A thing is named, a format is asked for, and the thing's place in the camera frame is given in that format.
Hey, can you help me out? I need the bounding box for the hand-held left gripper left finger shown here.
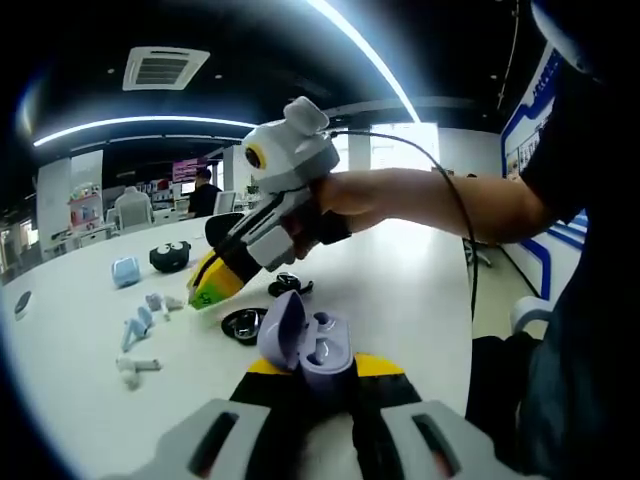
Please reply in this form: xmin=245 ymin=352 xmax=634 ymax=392
xmin=112 ymin=357 xmax=301 ymax=480

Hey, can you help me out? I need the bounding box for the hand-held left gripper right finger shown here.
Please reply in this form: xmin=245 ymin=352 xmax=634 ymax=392
xmin=351 ymin=352 xmax=549 ymax=480

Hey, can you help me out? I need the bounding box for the large black earbud case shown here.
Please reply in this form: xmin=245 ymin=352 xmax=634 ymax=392
xmin=204 ymin=212 xmax=247 ymax=247

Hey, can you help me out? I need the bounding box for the black ear-hook earbud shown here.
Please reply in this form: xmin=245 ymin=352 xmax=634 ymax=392
xmin=221 ymin=307 xmax=271 ymax=346
xmin=267 ymin=272 xmax=315 ymax=299

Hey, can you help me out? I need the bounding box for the black googly-eyed earbud case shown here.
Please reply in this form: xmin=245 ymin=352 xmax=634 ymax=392
xmin=148 ymin=240 xmax=193 ymax=274

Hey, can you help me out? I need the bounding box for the purple earbud case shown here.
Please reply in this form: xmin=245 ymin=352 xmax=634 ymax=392
xmin=256 ymin=289 xmax=355 ymax=402

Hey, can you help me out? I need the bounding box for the light blue earbud case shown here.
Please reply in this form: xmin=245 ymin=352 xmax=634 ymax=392
xmin=110 ymin=256 xmax=140 ymax=290

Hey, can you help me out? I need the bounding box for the person's right hand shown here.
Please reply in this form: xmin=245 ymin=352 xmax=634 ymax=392
xmin=279 ymin=174 xmax=354 ymax=261

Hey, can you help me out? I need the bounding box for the white table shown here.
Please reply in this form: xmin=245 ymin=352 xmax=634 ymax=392
xmin=0 ymin=214 xmax=481 ymax=480

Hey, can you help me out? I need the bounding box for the dark cloth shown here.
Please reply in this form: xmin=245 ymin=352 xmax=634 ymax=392
xmin=464 ymin=332 xmax=544 ymax=454

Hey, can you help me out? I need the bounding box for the curved ceiling light strip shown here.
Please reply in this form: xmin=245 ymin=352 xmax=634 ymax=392
xmin=307 ymin=0 xmax=421 ymax=124
xmin=32 ymin=115 xmax=257 ymax=147

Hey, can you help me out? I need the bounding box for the ceiling air conditioner vent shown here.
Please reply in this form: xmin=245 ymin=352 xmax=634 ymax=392
xmin=122 ymin=46 xmax=211 ymax=92

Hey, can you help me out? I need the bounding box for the colourful display shelf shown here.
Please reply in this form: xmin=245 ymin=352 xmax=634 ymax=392
xmin=67 ymin=180 xmax=104 ymax=229

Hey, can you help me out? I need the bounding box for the white chair armrest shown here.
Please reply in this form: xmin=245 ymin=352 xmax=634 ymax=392
xmin=509 ymin=294 xmax=551 ymax=334

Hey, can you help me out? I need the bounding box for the person's leg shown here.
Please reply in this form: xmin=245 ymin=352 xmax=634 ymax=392
xmin=519 ymin=319 xmax=640 ymax=480

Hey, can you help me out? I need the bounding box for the white worn device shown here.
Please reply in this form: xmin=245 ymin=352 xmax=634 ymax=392
xmin=529 ymin=0 xmax=604 ymax=74

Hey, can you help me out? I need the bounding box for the person's torso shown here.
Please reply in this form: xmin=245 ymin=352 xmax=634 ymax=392
xmin=517 ymin=0 xmax=640 ymax=351

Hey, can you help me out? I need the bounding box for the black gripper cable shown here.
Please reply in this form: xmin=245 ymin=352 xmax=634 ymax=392
xmin=322 ymin=128 xmax=482 ymax=321

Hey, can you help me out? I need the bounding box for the pink wall screen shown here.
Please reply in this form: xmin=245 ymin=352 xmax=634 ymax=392
xmin=172 ymin=158 xmax=209 ymax=184

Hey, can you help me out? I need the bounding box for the blue and white wall poster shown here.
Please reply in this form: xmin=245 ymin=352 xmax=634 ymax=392
xmin=499 ymin=42 xmax=589 ymax=301

